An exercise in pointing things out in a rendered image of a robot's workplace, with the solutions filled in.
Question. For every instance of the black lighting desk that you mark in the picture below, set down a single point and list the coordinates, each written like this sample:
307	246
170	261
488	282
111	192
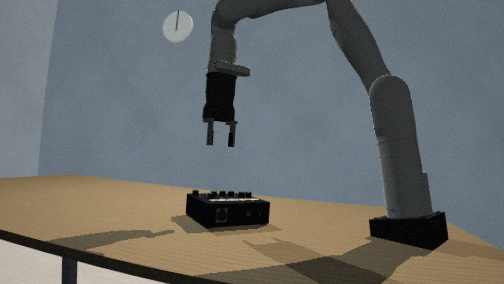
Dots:
227	209

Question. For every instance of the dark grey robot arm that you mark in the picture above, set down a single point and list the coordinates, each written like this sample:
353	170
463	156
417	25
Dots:
405	185

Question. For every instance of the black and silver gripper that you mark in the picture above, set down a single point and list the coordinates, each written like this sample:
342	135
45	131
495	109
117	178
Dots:
220	92

